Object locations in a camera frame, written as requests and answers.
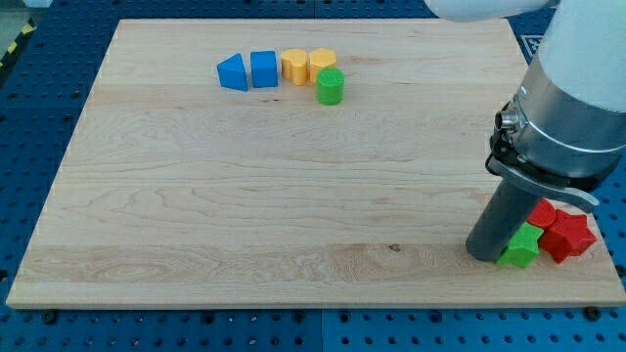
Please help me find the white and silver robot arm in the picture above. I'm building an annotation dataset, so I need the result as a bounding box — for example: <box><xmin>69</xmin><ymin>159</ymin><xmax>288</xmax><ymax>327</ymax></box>
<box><xmin>425</xmin><ymin>0</ymin><xmax>625</xmax><ymax>214</ymax></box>

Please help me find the blue triangle block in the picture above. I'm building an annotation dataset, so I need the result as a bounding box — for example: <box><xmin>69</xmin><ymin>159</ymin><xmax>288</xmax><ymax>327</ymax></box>
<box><xmin>217</xmin><ymin>54</ymin><xmax>248</xmax><ymax>91</ymax></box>

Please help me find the light wooden board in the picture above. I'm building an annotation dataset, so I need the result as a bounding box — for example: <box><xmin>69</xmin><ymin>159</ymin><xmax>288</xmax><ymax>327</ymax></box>
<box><xmin>7</xmin><ymin>19</ymin><xmax>625</xmax><ymax>310</ymax></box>

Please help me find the green cylinder block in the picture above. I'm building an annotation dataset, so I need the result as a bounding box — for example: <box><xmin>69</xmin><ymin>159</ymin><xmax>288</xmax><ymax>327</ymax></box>
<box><xmin>316</xmin><ymin>66</ymin><xmax>344</xmax><ymax>106</ymax></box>

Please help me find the yellow heart block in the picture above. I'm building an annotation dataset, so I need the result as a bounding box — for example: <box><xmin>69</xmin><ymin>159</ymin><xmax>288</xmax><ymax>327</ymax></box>
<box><xmin>280</xmin><ymin>49</ymin><xmax>308</xmax><ymax>86</ymax></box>

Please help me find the yellow hexagon block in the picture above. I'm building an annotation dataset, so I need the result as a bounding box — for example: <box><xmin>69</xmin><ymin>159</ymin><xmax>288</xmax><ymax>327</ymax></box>
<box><xmin>308</xmin><ymin>48</ymin><xmax>336</xmax><ymax>83</ymax></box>

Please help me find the blue cube block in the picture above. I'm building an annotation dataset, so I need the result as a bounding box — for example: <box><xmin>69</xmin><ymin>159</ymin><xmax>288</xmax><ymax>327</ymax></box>
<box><xmin>250</xmin><ymin>51</ymin><xmax>278</xmax><ymax>88</ymax></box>

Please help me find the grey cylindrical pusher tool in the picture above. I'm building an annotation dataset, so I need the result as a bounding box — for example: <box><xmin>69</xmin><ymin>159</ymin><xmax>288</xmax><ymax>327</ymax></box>
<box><xmin>466</xmin><ymin>180</ymin><xmax>540</xmax><ymax>262</ymax></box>

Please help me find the green star block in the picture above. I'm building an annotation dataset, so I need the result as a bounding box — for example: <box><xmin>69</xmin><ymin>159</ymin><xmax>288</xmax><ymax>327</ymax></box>
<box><xmin>496</xmin><ymin>222</ymin><xmax>544</xmax><ymax>269</ymax></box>

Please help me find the red cylinder block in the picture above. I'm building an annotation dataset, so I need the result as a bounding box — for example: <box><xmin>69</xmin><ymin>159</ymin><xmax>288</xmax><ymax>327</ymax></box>
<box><xmin>526</xmin><ymin>198</ymin><xmax>557</xmax><ymax>229</ymax></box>

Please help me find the red star block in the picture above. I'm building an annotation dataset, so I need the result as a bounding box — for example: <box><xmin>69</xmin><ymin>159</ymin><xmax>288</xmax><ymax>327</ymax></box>
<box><xmin>539</xmin><ymin>209</ymin><xmax>597</xmax><ymax>263</ymax></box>

